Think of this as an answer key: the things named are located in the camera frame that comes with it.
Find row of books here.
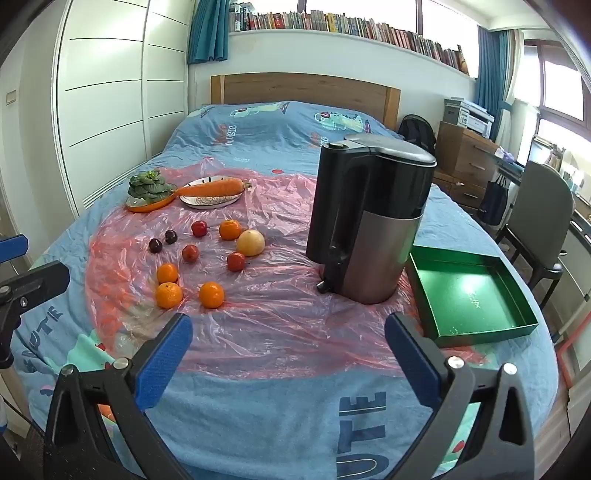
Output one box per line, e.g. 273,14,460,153
229,4,469,75

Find white printer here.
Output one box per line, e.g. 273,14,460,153
444,98,495,138

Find white patterned plate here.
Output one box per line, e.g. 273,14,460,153
179,178,243,210

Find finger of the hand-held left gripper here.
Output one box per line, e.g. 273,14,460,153
0,234,30,260
0,261,71,333

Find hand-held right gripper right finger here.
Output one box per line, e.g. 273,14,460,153
385,313,536,480

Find wooden drawer cabinet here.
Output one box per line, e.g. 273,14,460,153
434,121,502,217

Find green bok choy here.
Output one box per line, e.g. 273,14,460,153
128,169,178,204

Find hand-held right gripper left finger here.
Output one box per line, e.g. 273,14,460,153
44,314,194,480

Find orange dish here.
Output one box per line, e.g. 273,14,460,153
126,190,183,214

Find white wardrobe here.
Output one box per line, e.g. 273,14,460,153
53,0,195,217

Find yellow apple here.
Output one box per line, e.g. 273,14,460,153
236,229,266,257

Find carrot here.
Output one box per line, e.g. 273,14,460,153
177,176,252,200

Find grey chair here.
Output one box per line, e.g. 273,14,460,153
496,161,575,310

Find red pole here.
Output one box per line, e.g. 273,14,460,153
555,318,588,357

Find black and silver electric kettle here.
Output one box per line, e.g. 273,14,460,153
305,134,438,305

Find pink plastic sheet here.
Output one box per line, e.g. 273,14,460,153
85,157,467,381

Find black backpack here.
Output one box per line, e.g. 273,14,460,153
398,114,437,155

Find green tray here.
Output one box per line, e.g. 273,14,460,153
405,244,540,349

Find desk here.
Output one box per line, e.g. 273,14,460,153
494,148,591,222

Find wooden bed headboard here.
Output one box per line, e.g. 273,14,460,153
211,72,402,130

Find teal curtain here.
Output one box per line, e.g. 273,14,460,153
475,25,513,139
187,0,230,64

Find window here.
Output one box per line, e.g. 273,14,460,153
524,39,591,139

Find dark blue bag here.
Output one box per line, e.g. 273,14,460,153
478,178,509,226

